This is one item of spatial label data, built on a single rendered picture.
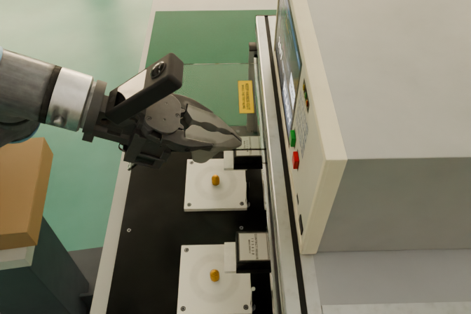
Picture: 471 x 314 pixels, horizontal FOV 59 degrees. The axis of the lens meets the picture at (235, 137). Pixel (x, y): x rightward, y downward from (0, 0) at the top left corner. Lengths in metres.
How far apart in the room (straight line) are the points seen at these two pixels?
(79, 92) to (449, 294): 0.52
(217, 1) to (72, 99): 1.26
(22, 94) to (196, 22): 1.14
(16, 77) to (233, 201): 0.62
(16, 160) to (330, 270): 0.83
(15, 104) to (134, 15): 2.60
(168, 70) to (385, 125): 0.25
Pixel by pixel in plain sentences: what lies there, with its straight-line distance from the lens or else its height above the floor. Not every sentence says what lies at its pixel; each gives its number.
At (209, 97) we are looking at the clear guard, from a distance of 0.82.
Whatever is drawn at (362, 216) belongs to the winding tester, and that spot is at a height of 1.21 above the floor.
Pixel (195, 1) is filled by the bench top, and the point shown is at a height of 0.75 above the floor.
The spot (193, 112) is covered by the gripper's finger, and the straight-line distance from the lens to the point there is 0.58.
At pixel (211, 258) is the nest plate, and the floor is 0.78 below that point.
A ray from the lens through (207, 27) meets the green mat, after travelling 1.58.
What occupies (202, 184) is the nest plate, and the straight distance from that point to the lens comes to 1.03.
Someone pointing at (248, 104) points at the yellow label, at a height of 1.07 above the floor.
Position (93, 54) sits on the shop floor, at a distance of 2.82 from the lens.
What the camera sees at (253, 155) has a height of 0.92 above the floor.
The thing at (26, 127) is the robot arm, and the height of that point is 1.21.
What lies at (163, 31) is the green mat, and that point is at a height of 0.75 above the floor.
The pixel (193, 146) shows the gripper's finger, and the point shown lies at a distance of 0.54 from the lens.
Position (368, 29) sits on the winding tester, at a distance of 0.58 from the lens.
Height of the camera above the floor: 1.63
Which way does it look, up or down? 49 degrees down
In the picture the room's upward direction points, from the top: straight up
